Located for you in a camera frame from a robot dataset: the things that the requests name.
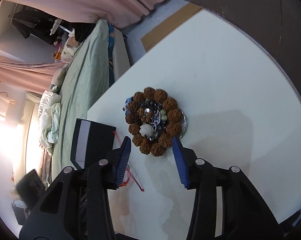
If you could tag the black box lid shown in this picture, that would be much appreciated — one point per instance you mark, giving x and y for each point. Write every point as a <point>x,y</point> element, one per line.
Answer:
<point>30,186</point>

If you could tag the crumpled white quilt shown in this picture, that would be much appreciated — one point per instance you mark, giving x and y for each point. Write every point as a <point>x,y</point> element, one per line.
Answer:
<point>49,120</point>

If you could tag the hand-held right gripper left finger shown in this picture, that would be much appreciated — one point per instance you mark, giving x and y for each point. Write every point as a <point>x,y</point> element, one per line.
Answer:
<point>123,158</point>

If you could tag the brown cardboard sheet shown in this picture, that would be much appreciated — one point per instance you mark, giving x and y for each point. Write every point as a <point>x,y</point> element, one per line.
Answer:
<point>169,26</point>

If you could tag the pink curtain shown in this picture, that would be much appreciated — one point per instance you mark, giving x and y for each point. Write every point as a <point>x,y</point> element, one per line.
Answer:
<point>90,2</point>

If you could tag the white bed frame board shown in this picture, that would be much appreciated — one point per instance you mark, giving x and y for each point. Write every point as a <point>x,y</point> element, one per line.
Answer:
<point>120,55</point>

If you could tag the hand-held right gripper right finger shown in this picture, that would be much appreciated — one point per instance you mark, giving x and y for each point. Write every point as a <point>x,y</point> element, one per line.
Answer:
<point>179,163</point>

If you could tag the white carved pendant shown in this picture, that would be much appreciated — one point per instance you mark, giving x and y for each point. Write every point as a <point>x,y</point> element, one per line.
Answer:
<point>145,130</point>

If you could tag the hanging dark clothes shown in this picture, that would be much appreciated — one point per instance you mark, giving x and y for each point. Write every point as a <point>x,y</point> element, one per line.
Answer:
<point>33,23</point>

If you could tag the bed with green sheet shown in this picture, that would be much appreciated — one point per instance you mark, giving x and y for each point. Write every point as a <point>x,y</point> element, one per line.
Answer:
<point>83,90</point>

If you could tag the black jewelry box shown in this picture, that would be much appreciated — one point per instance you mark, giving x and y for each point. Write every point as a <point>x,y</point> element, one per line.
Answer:
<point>93,142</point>

